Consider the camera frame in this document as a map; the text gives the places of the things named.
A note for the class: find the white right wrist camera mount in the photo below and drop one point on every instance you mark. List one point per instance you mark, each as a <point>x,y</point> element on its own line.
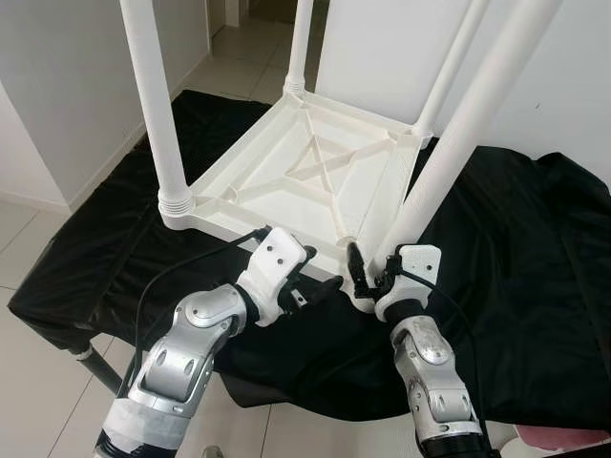
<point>412,277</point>

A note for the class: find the white plastic table top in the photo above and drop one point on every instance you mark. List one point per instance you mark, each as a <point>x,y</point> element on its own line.
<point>305,181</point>

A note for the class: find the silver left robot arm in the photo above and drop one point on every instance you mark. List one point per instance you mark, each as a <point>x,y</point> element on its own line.
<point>181,358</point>

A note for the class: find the dark grey table base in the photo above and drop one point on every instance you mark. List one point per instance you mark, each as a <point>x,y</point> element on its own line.
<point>248,387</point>

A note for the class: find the grey robot foot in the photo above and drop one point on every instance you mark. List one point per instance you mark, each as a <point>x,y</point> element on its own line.
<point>212,451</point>

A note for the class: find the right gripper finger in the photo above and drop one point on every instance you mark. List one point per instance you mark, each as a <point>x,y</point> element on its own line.
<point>356,267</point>

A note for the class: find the black cloth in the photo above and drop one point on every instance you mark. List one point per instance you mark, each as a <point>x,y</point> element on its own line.
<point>535,315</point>

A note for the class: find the pink stool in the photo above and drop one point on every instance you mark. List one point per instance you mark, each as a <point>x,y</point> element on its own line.
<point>568,436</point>

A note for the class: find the black metal bar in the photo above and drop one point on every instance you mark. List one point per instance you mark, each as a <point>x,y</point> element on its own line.
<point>590,449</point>

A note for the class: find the black metal table leg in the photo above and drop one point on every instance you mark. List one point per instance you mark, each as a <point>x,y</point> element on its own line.
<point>99,369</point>

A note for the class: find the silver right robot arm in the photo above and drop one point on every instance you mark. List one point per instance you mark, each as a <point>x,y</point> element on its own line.
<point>430,372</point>

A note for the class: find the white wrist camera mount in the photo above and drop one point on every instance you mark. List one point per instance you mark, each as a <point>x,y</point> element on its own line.
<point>272,272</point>
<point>412,277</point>

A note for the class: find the white plastic table leg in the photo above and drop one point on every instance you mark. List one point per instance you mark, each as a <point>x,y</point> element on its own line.
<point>300,48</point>
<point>153,95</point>
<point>449,67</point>
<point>477,105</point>

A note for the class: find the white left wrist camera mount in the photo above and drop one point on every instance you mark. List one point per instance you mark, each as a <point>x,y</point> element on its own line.
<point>272,272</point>

